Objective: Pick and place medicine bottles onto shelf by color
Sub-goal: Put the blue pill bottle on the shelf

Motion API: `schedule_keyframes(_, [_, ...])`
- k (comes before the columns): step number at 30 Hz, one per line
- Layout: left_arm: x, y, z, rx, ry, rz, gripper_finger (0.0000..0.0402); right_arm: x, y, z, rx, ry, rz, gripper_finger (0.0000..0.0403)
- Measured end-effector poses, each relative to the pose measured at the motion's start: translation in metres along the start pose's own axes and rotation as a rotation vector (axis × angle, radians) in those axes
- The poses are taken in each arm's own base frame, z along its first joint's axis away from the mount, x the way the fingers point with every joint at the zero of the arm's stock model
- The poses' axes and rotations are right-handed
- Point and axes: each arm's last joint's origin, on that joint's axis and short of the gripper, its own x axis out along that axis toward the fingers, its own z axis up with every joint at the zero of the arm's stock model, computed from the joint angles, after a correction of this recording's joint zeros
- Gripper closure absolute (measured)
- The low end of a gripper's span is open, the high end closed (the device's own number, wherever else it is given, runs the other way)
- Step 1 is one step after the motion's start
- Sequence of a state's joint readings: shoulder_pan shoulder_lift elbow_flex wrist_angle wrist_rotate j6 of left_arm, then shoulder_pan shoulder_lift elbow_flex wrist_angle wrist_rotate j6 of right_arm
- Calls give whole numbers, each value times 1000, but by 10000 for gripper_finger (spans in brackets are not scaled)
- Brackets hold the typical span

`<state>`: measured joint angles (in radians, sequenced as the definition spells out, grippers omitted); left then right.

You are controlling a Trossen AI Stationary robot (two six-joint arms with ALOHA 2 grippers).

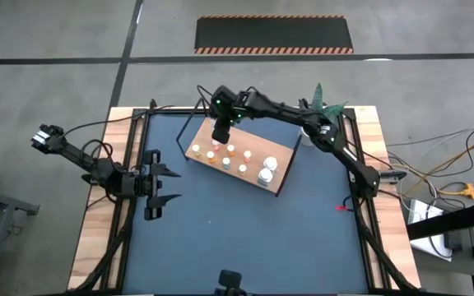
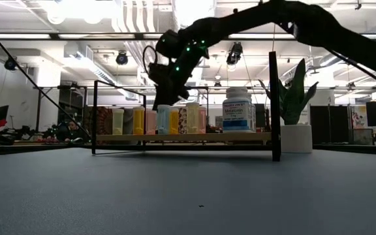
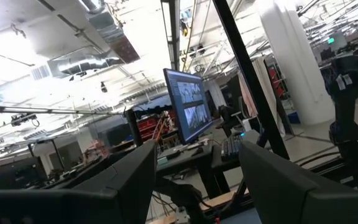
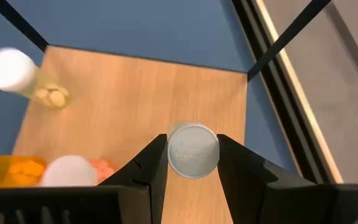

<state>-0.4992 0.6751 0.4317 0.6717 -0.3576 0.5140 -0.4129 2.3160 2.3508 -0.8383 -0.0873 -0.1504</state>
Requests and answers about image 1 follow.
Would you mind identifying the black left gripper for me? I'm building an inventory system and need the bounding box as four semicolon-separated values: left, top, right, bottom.
119;149;183;221

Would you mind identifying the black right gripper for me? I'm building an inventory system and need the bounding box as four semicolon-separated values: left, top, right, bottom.
208;85;249;146

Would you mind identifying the large white medicine bottle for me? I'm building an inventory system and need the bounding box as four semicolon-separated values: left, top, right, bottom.
263;155;279;173
257;167;275;188

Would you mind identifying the snake plant in white pot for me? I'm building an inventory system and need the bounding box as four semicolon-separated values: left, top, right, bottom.
298;82;348;147

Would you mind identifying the blue table mat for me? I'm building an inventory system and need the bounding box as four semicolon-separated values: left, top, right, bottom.
121;113;370;295

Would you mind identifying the black hazard-striped floor mat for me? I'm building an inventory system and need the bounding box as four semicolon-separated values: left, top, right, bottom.
193;15;355;56

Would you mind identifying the black rounded device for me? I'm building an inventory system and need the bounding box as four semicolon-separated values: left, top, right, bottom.
217;269;244;296

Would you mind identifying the white box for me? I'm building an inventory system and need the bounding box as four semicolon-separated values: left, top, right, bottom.
407;198;454;262

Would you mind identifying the black desk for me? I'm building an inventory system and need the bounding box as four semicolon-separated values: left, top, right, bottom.
405;199;474;296

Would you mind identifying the black metal table frame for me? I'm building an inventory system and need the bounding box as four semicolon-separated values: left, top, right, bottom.
67;98;422;295

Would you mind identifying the looped black wrist cable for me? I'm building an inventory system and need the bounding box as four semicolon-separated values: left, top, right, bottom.
80;138;115;166

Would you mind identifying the long black cable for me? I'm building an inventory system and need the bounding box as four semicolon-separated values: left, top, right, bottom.
62;104;176;139

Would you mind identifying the yellow power cord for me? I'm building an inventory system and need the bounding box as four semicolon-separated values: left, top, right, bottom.
393;139;474;201

